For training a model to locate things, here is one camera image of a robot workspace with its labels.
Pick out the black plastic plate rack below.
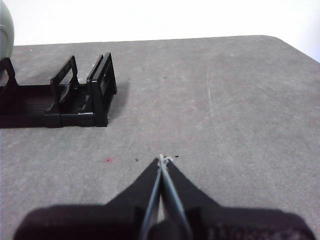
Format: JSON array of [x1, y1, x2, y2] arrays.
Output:
[[0, 52, 118, 129]]

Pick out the pale green round plate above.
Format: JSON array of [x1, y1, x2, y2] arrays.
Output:
[[0, 0, 16, 60]]

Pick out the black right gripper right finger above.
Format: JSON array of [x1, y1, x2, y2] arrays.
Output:
[[161, 156, 313, 240]]

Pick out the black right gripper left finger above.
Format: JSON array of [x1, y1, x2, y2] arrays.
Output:
[[13, 156, 162, 240]]

